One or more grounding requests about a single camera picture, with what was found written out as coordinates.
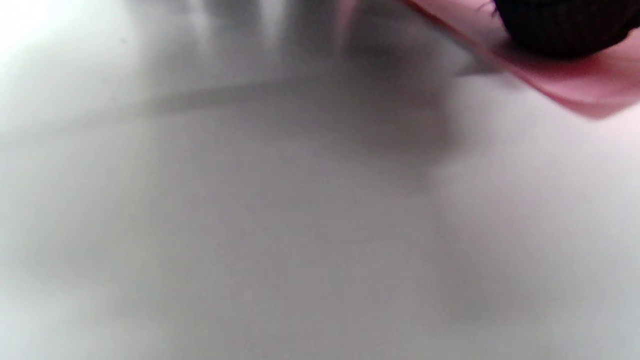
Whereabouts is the pink paper sheet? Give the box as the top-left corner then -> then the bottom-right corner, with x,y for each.
334,0 -> 640,121

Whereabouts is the person's left hand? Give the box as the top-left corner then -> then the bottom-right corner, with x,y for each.
492,0 -> 640,61

